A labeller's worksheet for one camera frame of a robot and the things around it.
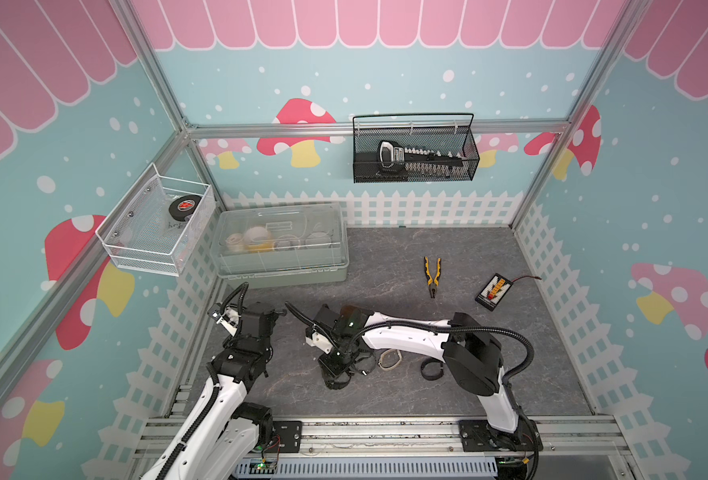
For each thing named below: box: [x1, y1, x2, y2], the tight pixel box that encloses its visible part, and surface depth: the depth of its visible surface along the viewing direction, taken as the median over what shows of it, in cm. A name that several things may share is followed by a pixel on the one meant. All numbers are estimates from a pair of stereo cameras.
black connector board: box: [475, 273, 542, 311], surface depth 102 cm
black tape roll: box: [168, 194, 202, 221], surface depth 80 cm
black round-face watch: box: [353, 354, 376, 376], surface depth 88 cm
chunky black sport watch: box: [318, 353, 354, 390], surface depth 74 cm
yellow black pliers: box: [423, 256, 442, 299], surface depth 105 cm
